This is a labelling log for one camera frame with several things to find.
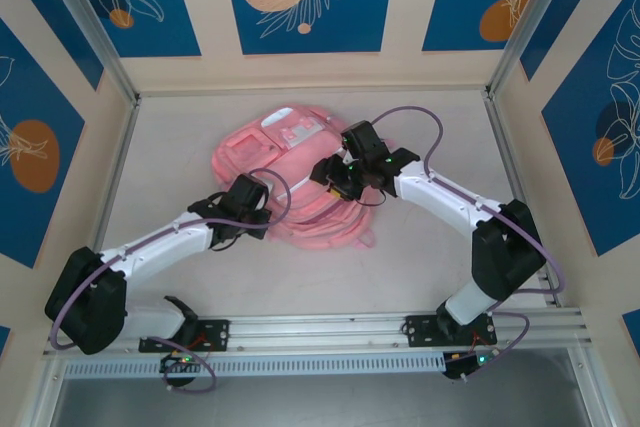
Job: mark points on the pink student backpack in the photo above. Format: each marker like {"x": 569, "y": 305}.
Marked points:
{"x": 310, "y": 227}

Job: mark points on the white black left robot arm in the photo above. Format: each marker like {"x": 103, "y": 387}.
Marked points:
{"x": 160, "y": 247}

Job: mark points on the aluminium table side rail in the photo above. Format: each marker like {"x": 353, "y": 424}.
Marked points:
{"x": 122, "y": 157}
{"x": 510, "y": 157}

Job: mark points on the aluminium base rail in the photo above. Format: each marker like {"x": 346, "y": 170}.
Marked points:
{"x": 325, "y": 329}

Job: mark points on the aluminium frame post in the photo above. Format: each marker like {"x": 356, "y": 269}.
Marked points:
{"x": 533, "y": 22}
{"x": 96, "y": 32}

